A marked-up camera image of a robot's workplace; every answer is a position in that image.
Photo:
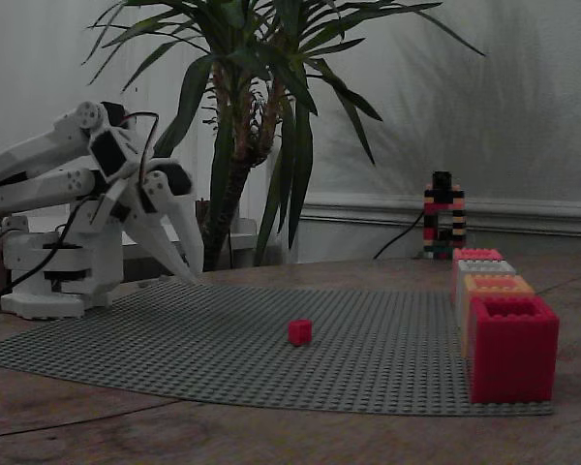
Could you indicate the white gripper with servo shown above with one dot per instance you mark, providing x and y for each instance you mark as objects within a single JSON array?
[{"x": 137, "y": 203}]

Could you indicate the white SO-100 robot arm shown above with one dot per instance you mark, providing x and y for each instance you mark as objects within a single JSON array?
[{"x": 39, "y": 184}]

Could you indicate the grey studded baseplate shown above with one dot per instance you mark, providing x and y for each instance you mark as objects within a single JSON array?
[{"x": 223, "y": 349}]

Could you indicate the small red brick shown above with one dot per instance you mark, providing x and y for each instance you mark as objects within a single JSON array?
[{"x": 300, "y": 332}]

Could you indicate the large pink toy brick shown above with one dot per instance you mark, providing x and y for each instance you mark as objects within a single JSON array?
[{"x": 477, "y": 254}]

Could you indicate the green yucca plant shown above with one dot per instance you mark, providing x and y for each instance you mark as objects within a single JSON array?
[{"x": 232, "y": 155}]

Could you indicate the grey toy brick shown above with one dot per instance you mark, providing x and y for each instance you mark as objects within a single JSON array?
[{"x": 465, "y": 290}]

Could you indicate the orange toy brick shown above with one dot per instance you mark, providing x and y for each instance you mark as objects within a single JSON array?
[{"x": 503, "y": 287}]

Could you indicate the red toy brick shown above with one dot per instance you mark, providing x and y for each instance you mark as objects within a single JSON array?
[{"x": 513, "y": 363}]

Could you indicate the multicolour brick tower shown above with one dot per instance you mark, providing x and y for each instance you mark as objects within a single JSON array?
[{"x": 431, "y": 218}]

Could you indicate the small black camera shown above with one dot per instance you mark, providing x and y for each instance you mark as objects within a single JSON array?
[{"x": 443, "y": 179}]

